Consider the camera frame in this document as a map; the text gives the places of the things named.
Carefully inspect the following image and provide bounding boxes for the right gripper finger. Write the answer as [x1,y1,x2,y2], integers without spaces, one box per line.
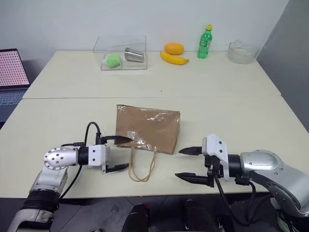
[178,146,201,156]
[175,173,214,188]

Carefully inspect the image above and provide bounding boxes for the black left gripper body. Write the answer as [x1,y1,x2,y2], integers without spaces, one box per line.
[96,132,116,174]

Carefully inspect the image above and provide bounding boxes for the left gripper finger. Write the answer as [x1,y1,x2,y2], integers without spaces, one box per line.
[106,136,134,143]
[106,163,130,173]

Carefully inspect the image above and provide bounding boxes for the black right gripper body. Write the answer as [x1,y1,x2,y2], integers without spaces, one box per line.
[204,154,224,188]

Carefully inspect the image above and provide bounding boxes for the brown paper bag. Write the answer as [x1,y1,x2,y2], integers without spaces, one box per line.
[115,104,181,182]

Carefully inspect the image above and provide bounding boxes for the dark rounded shape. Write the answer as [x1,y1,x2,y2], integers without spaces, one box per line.
[125,203,152,232]
[183,199,218,232]

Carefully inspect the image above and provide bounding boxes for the green ball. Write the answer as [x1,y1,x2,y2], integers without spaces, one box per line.
[102,53,123,70]

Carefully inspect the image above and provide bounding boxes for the metal cup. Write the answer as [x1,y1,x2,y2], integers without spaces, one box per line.
[124,47,145,63]

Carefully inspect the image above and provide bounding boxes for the yellow banana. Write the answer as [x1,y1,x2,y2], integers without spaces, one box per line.
[160,51,190,65]

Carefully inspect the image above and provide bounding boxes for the clear plastic box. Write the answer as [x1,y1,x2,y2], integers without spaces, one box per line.
[93,35,148,71]

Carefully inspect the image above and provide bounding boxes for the orange round fruit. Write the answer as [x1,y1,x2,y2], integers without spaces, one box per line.
[164,43,185,56]

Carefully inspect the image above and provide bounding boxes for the green plastic soda bottle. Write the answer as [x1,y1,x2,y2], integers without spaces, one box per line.
[197,24,214,59]

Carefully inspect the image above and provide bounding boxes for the clear glass bowl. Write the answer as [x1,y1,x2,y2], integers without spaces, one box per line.
[228,39,261,65]

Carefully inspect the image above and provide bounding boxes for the grey laptop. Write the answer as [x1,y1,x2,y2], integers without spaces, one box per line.
[0,48,31,123]

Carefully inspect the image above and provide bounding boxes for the grey partition panel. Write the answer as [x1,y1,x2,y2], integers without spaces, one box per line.
[255,0,309,133]

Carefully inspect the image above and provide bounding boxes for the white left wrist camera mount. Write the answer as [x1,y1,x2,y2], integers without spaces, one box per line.
[88,141,115,168]

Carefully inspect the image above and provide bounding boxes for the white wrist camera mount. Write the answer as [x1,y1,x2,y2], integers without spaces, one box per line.
[201,133,229,182]
[88,141,115,168]

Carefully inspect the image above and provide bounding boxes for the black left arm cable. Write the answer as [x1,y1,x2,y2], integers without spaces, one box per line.
[57,122,102,200]

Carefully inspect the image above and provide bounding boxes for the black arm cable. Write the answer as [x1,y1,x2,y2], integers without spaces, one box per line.
[212,176,281,232]
[57,122,102,200]

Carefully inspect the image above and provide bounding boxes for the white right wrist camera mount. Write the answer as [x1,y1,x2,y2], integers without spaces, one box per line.
[201,133,229,182]

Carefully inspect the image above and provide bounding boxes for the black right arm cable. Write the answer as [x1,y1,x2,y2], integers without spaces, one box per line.
[212,176,281,232]

